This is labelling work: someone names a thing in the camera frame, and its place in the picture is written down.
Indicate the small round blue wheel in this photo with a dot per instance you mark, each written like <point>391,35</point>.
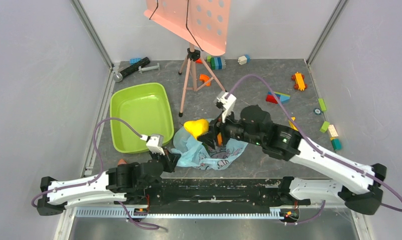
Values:
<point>317,111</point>

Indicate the green blue brick stack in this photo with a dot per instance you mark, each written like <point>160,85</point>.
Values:
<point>216,62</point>

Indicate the green flat brick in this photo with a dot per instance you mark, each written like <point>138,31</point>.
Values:
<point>322,105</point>

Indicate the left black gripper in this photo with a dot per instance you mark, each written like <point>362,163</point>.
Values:
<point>171,159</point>

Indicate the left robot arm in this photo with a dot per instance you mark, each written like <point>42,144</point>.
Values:
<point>121,183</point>

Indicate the red blue wedge blocks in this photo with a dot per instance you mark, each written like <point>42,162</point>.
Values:
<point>278,96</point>

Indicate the black microphone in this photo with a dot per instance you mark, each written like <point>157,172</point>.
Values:
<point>120,75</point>

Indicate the light blue cartoon plastic bag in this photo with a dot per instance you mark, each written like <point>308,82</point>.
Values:
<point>194,154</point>

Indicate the pink tripod stand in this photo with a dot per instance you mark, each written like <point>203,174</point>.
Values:
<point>190,79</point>

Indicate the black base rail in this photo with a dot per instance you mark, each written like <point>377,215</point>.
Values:
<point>215,196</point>

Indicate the yellow arch toy block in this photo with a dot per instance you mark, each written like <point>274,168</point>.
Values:
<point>291,123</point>

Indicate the white blue toy brick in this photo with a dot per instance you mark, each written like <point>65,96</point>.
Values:
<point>243,59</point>

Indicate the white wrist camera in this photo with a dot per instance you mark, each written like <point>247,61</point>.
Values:
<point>225,101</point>
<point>154,143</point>

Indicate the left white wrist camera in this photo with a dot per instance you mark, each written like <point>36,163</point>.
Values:
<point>154,143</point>

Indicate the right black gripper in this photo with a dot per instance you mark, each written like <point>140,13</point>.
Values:
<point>216,135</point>

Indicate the pink perforated board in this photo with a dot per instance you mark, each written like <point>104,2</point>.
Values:
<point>202,23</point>

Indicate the orange yellow toy car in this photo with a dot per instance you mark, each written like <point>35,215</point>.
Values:
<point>299,83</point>

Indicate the green plastic basin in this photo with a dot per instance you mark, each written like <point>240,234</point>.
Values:
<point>146,108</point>

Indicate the white yellow teal bricks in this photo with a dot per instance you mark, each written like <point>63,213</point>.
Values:
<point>336,144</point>

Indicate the green small brick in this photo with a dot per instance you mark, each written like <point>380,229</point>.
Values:
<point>324,126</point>

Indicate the yellow fake lemon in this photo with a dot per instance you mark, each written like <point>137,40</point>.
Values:
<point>197,128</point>

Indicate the grey plastic syringe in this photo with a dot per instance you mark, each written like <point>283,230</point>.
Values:
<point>149,68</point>

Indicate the orange curved toy piece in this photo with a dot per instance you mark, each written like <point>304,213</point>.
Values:
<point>205,79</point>

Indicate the orange half round toy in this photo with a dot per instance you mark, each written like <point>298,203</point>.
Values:
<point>121,162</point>

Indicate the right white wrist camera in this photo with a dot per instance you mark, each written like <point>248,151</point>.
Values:
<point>225,101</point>

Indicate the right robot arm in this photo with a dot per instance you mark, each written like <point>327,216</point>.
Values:
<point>349,182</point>

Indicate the green orange fake mango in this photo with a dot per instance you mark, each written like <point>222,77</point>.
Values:
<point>219,140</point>

